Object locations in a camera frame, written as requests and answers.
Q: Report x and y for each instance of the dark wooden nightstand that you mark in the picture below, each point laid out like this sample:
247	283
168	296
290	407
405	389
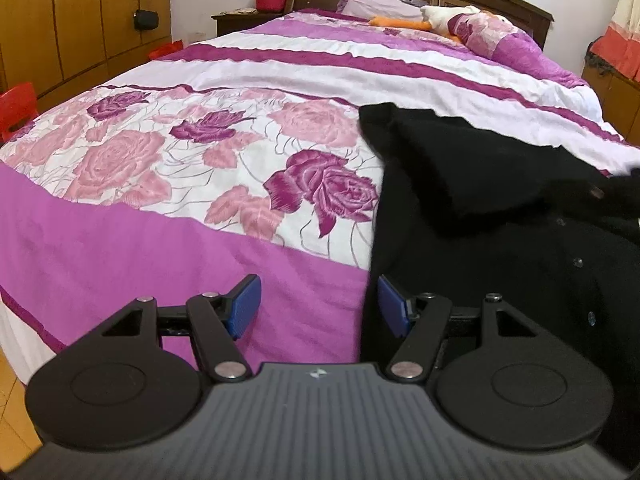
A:
235	22

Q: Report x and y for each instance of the black knit cardigan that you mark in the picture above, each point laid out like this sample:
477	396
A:
500	220

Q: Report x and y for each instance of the floral purple bed cover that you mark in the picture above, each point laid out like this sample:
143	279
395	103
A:
150	240

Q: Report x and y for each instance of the orange red cloth pile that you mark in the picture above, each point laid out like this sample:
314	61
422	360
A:
625	15

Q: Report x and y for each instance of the light wooden cabinet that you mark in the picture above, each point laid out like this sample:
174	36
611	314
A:
615	100

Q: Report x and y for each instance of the dark grey cloth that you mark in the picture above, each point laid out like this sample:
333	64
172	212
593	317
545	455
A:
596	55

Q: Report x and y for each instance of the black hanging pouch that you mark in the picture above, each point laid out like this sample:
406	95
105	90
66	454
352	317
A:
145	20

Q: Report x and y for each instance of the light wooden wardrobe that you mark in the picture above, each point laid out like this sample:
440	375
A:
75	10

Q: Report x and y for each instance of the white and orange plush duck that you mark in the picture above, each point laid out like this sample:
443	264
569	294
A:
442	16

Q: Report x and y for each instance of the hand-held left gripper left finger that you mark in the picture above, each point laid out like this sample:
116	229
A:
243	305

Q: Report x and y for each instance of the red plastic stool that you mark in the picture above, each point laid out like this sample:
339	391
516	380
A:
15	107

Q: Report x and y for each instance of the lilac pillow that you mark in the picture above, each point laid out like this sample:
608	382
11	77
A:
365	0

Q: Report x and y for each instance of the rolled floral purple quilt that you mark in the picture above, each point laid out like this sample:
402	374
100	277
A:
500	40

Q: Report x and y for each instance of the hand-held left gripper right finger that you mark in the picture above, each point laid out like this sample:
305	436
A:
392	307

